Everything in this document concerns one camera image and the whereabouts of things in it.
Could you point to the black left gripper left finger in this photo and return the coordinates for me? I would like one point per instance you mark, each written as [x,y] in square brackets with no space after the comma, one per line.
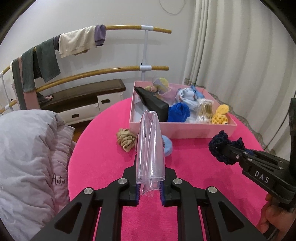
[95,214]

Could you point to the lower wooden ballet bar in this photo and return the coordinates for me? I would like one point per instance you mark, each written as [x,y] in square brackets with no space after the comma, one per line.
[39,89]

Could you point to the grey pink duvet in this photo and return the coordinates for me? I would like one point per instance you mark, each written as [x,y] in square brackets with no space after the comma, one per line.
[36,146]

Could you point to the yellow crochet piece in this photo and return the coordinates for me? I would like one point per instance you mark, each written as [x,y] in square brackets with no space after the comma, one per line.
[219,117]

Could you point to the upper wooden ballet bar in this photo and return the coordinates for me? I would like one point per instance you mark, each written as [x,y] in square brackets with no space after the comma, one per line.
[131,27]

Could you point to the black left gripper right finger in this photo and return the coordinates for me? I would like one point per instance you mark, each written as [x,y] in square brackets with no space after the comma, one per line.
[204,214]

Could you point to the clear plastic pouch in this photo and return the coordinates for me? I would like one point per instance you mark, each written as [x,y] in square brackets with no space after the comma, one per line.
[150,158]

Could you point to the wooden ballet bar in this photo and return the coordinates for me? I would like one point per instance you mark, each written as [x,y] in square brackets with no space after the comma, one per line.
[39,89]
[131,27]

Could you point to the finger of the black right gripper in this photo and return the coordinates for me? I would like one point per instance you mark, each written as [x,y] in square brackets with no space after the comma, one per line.
[234,155]

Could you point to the royal blue knit cloth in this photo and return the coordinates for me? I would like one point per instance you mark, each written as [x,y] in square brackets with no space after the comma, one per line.
[178,113]

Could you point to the cream hanging cloth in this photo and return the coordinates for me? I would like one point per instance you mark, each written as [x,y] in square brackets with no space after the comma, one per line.
[75,42]

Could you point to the navy knit scrunchie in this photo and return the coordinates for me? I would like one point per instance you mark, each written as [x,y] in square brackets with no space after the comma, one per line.
[218,144]

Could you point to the cotton swab pack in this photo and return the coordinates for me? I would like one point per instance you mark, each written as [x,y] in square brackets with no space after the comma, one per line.
[204,111]

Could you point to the dark green hanging towel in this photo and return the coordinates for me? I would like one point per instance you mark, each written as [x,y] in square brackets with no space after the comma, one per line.
[40,62]

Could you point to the light blue knit piece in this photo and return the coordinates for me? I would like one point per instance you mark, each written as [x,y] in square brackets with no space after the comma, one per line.
[168,146]

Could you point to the white cartoon print cloth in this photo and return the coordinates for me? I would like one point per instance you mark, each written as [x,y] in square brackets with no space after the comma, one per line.
[189,96]

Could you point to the pink grey hanging towel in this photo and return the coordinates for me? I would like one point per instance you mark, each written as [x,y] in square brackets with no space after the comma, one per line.
[23,90]

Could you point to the pink cardboard box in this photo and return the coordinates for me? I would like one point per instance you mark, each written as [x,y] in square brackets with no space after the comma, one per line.
[179,130]

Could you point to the purple hanging cloth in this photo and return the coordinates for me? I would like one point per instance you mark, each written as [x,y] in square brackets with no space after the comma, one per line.
[99,35]

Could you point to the beige scrunchie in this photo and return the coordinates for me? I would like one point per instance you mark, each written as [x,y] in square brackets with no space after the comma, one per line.
[126,139]

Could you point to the pink round table mat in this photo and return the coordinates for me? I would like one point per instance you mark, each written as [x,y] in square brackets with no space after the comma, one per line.
[98,160]

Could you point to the white bar stand post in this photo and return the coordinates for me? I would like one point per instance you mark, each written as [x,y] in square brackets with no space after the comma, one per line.
[145,51]

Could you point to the right hand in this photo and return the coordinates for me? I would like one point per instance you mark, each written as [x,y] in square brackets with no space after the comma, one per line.
[276,216]

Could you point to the pastel organza bow scrunchie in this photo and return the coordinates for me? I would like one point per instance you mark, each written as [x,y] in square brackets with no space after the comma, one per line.
[161,89]

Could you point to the black pouch case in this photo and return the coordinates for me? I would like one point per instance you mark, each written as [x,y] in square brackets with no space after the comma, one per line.
[153,103]

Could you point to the dark wood bench cabinet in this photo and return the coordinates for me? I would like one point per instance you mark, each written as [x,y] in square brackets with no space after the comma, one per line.
[85,102]

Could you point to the beige curtain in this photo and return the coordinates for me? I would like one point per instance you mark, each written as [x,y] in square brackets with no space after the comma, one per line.
[240,52]

